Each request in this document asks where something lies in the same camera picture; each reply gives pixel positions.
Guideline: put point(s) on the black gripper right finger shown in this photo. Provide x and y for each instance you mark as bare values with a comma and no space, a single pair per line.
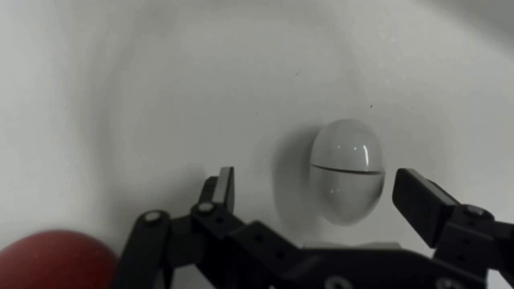
428,206

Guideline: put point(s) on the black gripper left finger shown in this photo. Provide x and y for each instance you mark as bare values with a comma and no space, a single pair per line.
215,241

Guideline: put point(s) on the white egg-shaped timer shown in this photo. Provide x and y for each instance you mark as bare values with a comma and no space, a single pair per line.
348,171

